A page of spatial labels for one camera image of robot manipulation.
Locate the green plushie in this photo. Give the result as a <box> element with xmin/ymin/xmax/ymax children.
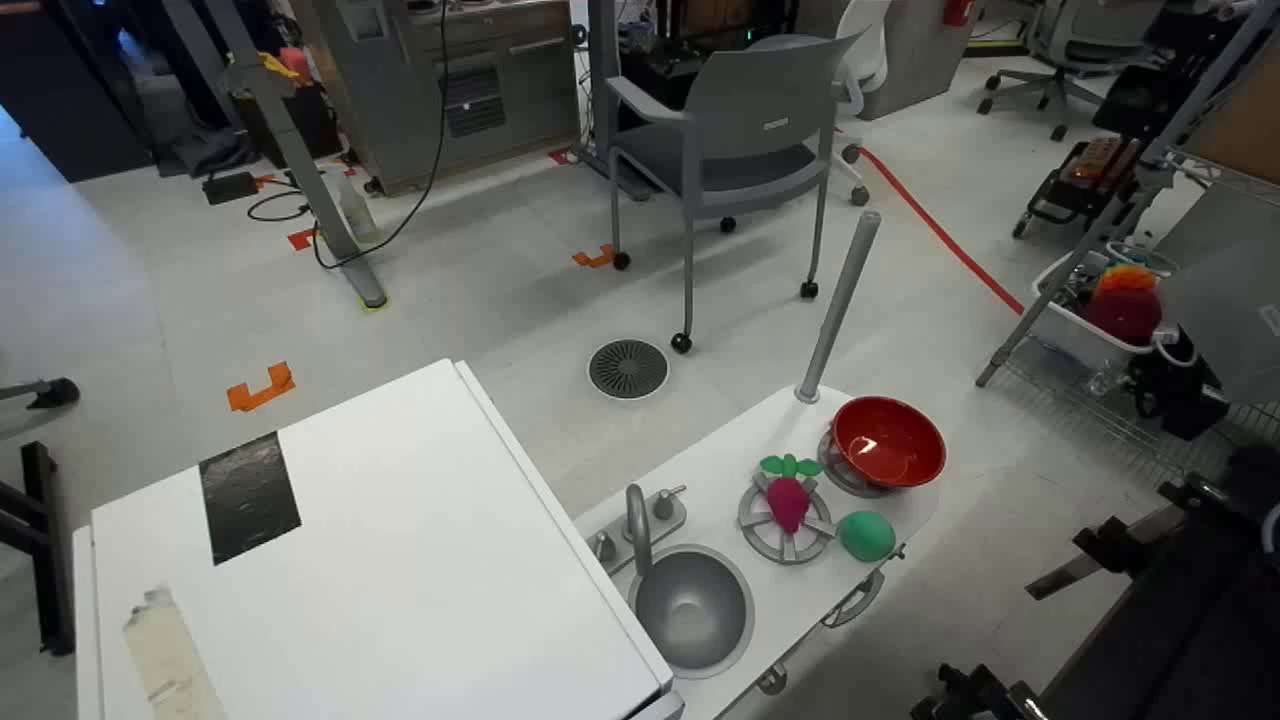
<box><xmin>836</xmin><ymin>511</ymin><xmax>898</xmax><ymax>564</ymax></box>

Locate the red radish plushie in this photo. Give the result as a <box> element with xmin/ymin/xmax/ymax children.
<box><xmin>761</xmin><ymin>457</ymin><xmax>820</xmax><ymax>533</ymax></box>

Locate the red bowl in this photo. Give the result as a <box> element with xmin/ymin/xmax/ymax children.
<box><xmin>828</xmin><ymin>397</ymin><xmax>949</xmax><ymax>491</ymax></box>

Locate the round floor drain cover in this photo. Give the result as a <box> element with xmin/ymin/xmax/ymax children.
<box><xmin>589</xmin><ymin>340</ymin><xmax>666</xmax><ymax>402</ymax></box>

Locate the grey toy faucet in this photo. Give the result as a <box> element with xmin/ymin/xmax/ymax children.
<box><xmin>623</xmin><ymin>485</ymin><xmax>651</xmax><ymax>576</ymax></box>

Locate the grey toy stove burner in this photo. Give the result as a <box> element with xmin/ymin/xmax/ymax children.
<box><xmin>736</xmin><ymin>475</ymin><xmax>836</xmax><ymax>564</ymax></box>

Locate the white toy kitchen counter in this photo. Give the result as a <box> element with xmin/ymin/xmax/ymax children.
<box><xmin>574</xmin><ymin>394</ymin><xmax>934</xmax><ymax>720</ymax></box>

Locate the grey toy sink basin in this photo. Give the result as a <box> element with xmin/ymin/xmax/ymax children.
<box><xmin>628</xmin><ymin>549</ymin><xmax>753</xmax><ymax>674</ymax></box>

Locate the grey chair on casters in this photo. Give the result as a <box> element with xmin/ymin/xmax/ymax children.
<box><xmin>606</xmin><ymin>36</ymin><xmax>847</xmax><ymax>354</ymax></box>

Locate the white cabinet top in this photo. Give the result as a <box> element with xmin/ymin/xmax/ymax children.
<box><xmin>77</xmin><ymin>359</ymin><xmax>682</xmax><ymax>720</ymax></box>

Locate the grey metal cabinet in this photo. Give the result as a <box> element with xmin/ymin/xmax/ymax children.
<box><xmin>293</xmin><ymin>0</ymin><xmax>574</xmax><ymax>198</ymax></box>

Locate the white bin with toys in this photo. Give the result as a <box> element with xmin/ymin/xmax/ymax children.
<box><xmin>1032</xmin><ymin>252</ymin><xmax>1164</xmax><ymax>367</ymax></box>

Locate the grey metal stand leg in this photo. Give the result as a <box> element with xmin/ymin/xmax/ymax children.
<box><xmin>207</xmin><ymin>0</ymin><xmax>386</xmax><ymax>307</ymax></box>

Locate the black office chair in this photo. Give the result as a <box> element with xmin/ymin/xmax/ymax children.
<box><xmin>977</xmin><ymin>0</ymin><xmax>1164</xmax><ymax>141</ymax></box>

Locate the black equipment at right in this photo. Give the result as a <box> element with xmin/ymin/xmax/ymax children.
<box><xmin>907</xmin><ymin>444</ymin><xmax>1280</xmax><ymax>720</ymax></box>

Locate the black tripod at left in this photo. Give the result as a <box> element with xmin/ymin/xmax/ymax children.
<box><xmin>0</xmin><ymin>440</ymin><xmax>77</xmax><ymax>655</ymax></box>

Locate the grey upright post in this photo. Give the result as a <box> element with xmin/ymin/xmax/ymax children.
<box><xmin>794</xmin><ymin>212</ymin><xmax>880</xmax><ymax>406</ymax></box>

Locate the red hose on floor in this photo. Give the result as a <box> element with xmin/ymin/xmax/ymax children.
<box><xmin>853</xmin><ymin>141</ymin><xmax>1027</xmax><ymax>320</ymax></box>

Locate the orange floor tape bracket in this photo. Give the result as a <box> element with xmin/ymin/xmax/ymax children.
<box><xmin>223</xmin><ymin>359</ymin><xmax>294</xmax><ymax>413</ymax></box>

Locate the black cable on floor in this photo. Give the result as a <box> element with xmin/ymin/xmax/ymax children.
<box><xmin>245</xmin><ymin>0</ymin><xmax>452</xmax><ymax>278</ymax></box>

